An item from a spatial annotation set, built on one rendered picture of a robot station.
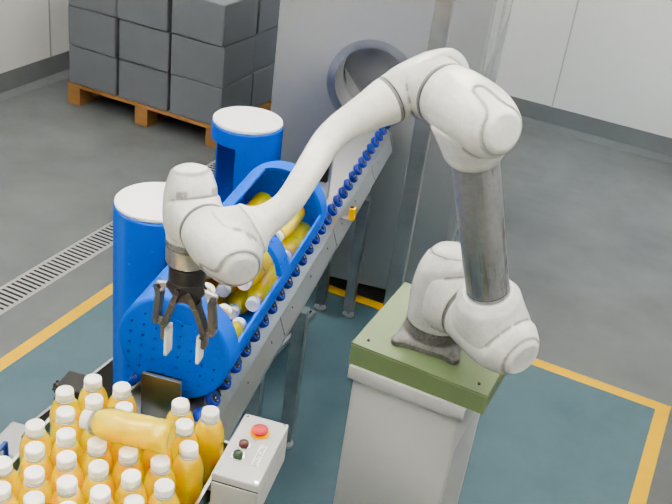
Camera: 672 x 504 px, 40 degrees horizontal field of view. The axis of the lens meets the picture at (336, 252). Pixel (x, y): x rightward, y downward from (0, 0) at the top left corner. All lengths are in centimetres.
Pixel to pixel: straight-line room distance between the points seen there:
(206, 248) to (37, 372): 241
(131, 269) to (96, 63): 350
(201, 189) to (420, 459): 107
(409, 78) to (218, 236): 53
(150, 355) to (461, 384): 76
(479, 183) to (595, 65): 521
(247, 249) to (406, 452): 103
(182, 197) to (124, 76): 453
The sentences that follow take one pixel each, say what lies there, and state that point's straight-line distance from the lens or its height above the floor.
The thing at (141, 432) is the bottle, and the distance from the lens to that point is 193.
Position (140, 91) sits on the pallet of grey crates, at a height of 23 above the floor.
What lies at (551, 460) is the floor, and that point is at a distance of 386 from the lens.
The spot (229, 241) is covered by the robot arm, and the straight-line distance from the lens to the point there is 162.
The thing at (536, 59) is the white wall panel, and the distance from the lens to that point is 715.
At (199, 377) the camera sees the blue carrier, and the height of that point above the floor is 103.
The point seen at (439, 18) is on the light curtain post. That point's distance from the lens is 320.
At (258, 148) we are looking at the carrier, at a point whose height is 97.
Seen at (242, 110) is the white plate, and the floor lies 104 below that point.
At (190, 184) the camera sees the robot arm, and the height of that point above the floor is 165.
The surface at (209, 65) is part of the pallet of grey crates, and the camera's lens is 585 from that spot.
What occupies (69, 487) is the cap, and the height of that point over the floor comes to 109.
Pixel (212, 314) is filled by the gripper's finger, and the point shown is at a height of 135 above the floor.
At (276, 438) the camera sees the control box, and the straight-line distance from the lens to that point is 199.
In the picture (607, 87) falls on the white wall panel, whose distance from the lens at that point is 709.
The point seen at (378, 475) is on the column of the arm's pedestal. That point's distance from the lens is 258.
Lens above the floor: 241
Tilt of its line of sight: 29 degrees down
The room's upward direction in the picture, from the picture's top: 8 degrees clockwise
